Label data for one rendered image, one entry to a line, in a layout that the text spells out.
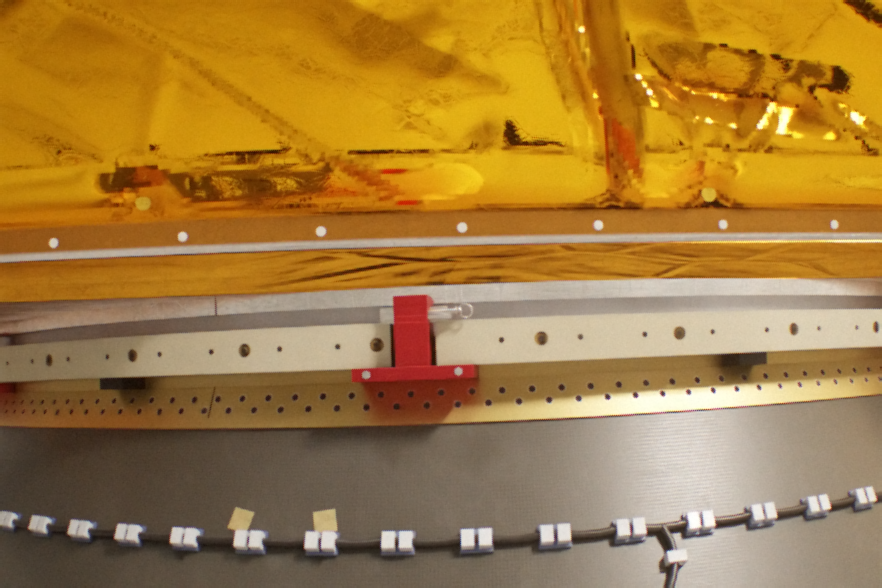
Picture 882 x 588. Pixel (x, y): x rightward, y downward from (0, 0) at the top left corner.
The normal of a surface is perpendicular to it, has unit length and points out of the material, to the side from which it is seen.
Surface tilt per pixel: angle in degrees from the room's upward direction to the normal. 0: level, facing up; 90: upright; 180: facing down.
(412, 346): 90
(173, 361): 90
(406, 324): 90
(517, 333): 90
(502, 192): 120
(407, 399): 62
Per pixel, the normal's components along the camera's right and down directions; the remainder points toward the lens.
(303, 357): -0.25, -0.05
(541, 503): 0.01, -0.52
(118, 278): 0.09, -0.07
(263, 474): -0.29, -0.51
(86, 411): -0.55, -0.50
